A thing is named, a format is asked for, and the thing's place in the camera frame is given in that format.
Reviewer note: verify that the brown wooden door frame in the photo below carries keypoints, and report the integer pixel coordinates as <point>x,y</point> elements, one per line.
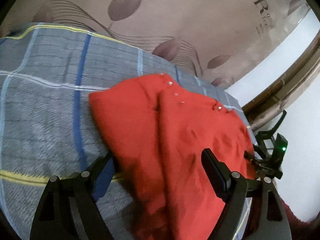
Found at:
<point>275,91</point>

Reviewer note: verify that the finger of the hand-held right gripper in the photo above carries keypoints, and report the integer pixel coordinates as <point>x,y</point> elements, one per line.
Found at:
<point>261,166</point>
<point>268,134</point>

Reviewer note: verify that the beige leaf print curtain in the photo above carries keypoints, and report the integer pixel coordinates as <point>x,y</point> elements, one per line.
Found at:
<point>175,17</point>

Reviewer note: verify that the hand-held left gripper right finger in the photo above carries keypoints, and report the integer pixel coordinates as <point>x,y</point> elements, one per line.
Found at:
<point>212,175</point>

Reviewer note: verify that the red knit sweater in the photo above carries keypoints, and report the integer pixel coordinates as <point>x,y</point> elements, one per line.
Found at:
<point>155,142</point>

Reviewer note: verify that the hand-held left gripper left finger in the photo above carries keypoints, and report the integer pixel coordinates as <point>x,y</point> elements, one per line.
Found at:
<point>103,180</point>

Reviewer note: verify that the grey plaid blanket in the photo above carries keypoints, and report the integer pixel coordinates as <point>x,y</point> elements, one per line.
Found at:
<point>37,105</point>

